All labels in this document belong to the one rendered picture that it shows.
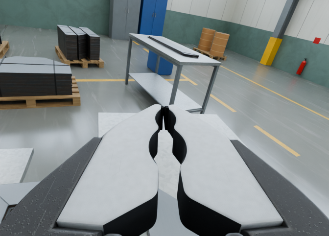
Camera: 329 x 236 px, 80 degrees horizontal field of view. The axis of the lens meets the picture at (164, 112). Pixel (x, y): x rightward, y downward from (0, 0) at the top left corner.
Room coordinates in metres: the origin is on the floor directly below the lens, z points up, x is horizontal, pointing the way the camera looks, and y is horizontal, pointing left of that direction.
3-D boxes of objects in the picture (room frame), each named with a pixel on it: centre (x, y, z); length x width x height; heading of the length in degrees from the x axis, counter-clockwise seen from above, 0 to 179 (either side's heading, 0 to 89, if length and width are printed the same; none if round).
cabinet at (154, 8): (8.71, 1.30, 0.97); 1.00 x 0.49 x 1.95; 123
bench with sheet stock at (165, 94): (3.21, 0.14, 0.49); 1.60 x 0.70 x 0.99; 37
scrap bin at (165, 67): (4.92, 0.36, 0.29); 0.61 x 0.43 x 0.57; 33
